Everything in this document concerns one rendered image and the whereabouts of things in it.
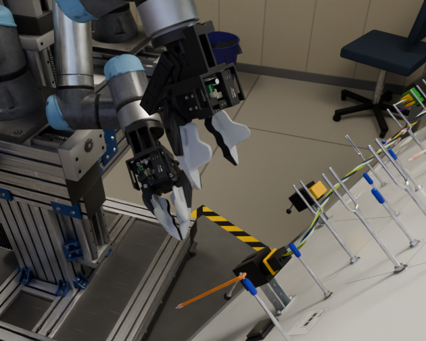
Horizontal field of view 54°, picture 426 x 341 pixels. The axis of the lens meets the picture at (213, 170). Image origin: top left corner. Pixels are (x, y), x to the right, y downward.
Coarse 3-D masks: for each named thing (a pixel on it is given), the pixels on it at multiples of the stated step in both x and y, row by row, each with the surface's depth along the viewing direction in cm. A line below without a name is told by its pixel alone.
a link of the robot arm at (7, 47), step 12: (0, 12) 86; (0, 24) 86; (12, 24) 89; (0, 36) 87; (12, 36) 90; (0, 48) 87; (12, 48) 90; (0, 60) 89; (12, 60) 91; (24, 60) 95; (0, 72) 91; (12, 72) 92
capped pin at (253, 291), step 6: (246, 282) 48; (252, 288) 48; (252, 294) 48; (258, 300) 48; (264, 306) 48; (270, 312) 48; (270, 318) 48; (276, 324) 47; (282, 330) 47; (288, 336) 47
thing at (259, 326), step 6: (276, 318) 60; (258, 324) 62; (264, 324) 60; (270, 324) 60; (252, 330) 61; (258, 330) 59; (264, 330) 59; (270, 330) 59; (252, 336) 60; (258, 336) 58; (264, 336) 58
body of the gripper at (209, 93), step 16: (176, 32) 53; (192, 32) 52; (208, 32) 54; (160, 48) 58; (176, 48) 57; (192, 48) 53; (208, 48) 53; (176, 64) 56; (192, 64) 54; (208, 64) 55; (224, 64) 55; (176, 80) 57; (192, 80) 53; (208, 80) 54; (224, 80) 55; (176, 96) 56; (192, 96) 55; (208, 96) 55; (224, 96) 56; (240, 96) 58; (192, 112) 57; (208, 112) 53
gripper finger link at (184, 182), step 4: (184, 172) 76; (180, 176) 76; (184, 176) 76; (180, 180) 75; (184, 180) 75; (188, 180) 75; (176, 184) 75; (180, 184) 75; (184, 184) 75; (188, 184) 75; (184, 188) 75; (188, 188) 75; (184, 192) 75; (188, 192) 75; (188, 196) 75; (188, 200) 75; (188, 204) 74
